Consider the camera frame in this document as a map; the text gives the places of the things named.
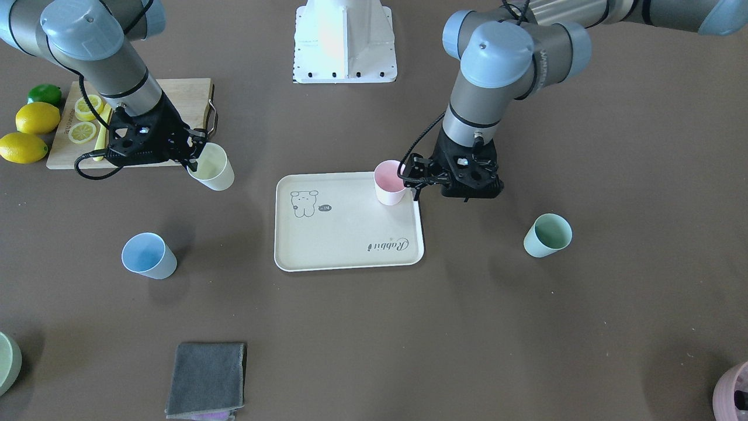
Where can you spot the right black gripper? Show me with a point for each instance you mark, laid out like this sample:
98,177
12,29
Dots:
169,125

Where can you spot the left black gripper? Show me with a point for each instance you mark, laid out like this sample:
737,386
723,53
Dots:
439,156

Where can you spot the cream yellow cup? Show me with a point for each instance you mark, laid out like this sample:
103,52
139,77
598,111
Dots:
214,170

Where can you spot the pink cup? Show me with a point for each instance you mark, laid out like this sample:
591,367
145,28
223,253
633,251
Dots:
389,188

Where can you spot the blue cup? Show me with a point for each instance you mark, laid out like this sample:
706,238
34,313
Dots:
147,254

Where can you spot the green cup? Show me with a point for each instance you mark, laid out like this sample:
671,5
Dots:
549,233

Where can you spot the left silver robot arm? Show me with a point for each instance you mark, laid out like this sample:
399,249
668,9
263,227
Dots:
514,51

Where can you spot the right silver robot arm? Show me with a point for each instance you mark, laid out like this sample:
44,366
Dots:
93,40

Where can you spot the cream rectangular tray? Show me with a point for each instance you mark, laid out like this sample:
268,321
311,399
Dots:
334,221

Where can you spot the bamboo cutting board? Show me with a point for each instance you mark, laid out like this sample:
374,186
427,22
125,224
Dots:
189,96

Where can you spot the yellow plastic knife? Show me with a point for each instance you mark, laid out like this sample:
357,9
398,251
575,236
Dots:
103,135

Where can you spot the lemon half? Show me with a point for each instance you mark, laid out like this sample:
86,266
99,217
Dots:
87,107
82,132

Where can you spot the green lime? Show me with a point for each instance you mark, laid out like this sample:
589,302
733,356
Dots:
45,93

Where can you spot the yellow lemon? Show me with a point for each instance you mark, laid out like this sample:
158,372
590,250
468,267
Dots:
23,148
37,118

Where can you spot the grey folded cloth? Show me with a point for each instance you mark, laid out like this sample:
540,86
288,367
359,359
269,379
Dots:
207,381

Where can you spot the mint green bowl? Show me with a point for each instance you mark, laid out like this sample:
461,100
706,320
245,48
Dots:
11,362

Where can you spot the pink mixing bowl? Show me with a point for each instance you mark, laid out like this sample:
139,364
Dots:
729,397

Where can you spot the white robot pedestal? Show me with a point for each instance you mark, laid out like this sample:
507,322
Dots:
344,42

